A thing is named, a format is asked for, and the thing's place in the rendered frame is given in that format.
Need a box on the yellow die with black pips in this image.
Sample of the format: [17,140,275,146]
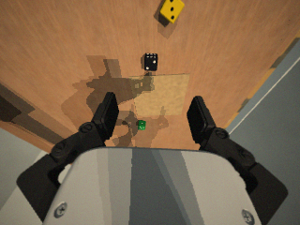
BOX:
[159,0,185,23]

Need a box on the black die with white pips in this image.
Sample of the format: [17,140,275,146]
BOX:
[144,53,158,71]

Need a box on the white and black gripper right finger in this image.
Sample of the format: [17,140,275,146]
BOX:
[187,96,289,225]

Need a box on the beige flat mat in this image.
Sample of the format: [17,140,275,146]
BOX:
[128,73,189,116]

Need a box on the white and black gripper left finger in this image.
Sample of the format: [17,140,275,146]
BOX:
[16,92,119,223]

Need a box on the green die with white pips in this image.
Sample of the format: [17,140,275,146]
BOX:
[138,120,146,130]

